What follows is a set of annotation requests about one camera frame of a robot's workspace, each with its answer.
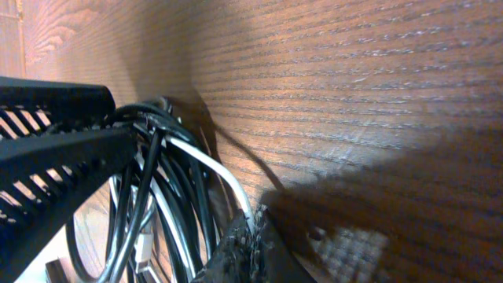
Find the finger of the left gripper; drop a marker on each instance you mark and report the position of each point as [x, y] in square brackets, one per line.
[31, 106]
[46, 178]

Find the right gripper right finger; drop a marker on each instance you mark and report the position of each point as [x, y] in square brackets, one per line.
[279, 264]

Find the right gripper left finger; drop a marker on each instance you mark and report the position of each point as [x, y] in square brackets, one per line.
[239, 257]

